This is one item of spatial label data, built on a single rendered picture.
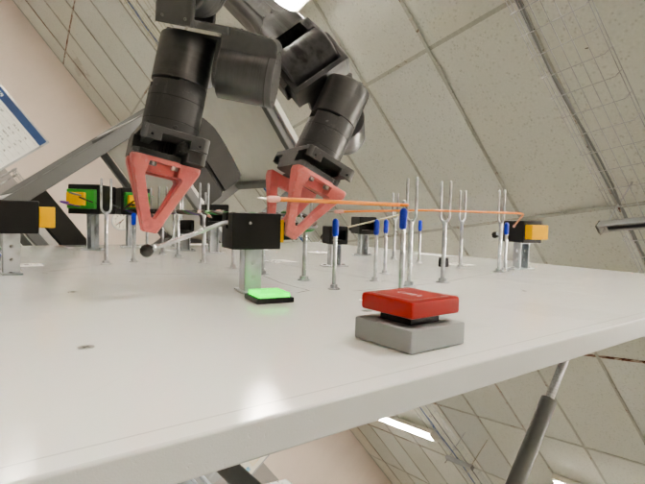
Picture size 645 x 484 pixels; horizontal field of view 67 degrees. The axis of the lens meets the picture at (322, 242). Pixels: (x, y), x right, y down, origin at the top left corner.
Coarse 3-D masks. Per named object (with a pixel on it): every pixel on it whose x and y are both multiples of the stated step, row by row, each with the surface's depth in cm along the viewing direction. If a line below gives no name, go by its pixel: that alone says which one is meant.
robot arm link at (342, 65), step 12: (336, 48) 60; (336, 60) 60; (348, 60) 60; (324, 72) 60; (336, 72) 61; (348, 72) 63; (288, 84) 60; (312, 84) 60; (288, 96) 63; (300, 96) 60; (312, 96) 62; (312, 108) 65; (360, 120) 64; (360, 132) 64; (348, 144) 66; (360, 144) 68
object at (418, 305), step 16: (400, 288) 38; (368, 304) 35; (384, 304) 34; (400, 304) 33; (416, 304) 32; (432, 304) 33; (448, 304) 34; (400, 320) 34; (416, 320) 34; (432, 320) 35
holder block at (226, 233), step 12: (228, 216) 54; (240, 216) 53; (252, 216) 54; (264, 216) 54; (276, 216) 55; (228, 228) 54; (240, 228) 53; (252, 228) 54; (264, 228) 54; (276, 228) 55; (228, 240) 54; (240, 240) 53; (252, 240) 54; (264, 240) 54; (276, 240) 55
